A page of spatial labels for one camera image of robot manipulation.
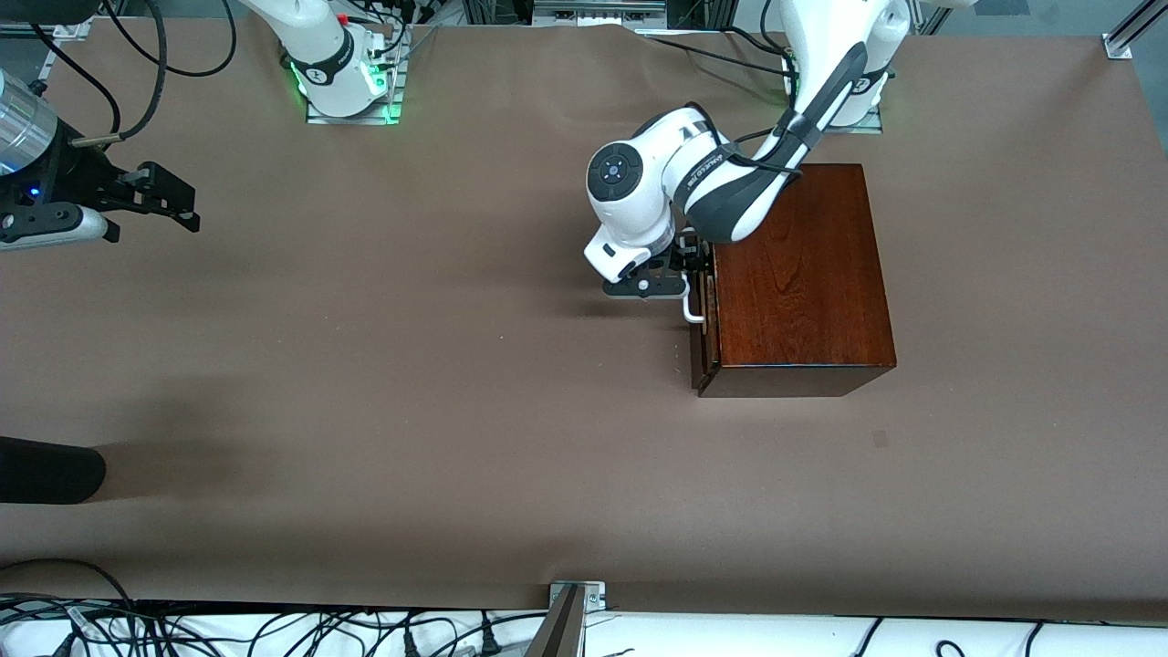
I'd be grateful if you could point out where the black looping cable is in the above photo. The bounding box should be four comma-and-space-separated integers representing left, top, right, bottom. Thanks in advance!
100, 0, 238, 78

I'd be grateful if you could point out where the black cylindrical object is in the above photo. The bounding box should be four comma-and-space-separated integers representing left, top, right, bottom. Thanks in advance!
0, 436, 107, 505

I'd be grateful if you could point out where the dark red wooden cabinet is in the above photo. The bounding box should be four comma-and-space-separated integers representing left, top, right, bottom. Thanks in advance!
691, 164, 897, 399

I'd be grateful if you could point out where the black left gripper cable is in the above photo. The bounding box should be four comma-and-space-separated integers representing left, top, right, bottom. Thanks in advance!
680, 100, 822, 179

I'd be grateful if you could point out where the white sheet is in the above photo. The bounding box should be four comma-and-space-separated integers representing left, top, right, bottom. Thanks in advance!
0, 598, 1168, 657

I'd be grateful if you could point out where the silver metal bracket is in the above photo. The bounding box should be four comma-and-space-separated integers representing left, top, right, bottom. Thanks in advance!
548, 580, 607, 610

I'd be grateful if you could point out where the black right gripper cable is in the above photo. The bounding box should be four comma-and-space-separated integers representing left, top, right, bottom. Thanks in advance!
27, 0, 170, 147

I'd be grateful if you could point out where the wooden drawer with white handle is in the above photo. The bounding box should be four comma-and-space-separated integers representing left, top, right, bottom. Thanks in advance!
683, 239, 724, 370

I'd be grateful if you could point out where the dark aluminium profile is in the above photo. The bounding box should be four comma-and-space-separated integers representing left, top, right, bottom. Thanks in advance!
525, 586, 586, 657

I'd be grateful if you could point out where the long black table cable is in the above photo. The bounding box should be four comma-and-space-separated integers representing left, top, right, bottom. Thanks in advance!
634, 29, 795, 78

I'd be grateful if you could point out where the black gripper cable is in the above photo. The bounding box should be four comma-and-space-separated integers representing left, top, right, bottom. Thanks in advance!
27, 0, 170, 147
680, 100, 822, 179

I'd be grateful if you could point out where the aluminium equipment frame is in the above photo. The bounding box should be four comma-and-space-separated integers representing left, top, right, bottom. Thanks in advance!
461, 0, 740, 34

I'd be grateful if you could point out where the silver corner profile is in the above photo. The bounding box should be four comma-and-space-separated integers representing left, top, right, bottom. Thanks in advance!
1102, 0, 1168, 61

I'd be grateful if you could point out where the black arched cable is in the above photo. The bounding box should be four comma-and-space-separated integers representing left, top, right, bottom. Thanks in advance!
0, 558, 138, 657

